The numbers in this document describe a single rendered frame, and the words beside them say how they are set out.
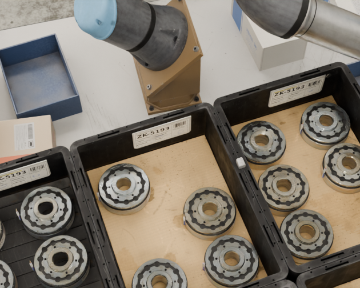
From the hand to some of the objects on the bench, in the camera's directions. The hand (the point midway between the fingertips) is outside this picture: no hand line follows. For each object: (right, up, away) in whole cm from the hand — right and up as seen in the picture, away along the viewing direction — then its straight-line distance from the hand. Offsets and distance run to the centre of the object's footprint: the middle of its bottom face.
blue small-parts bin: (-92, +12, +54) cm, 108 cm away
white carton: (-36, +27, +62) cm, 77 cm away
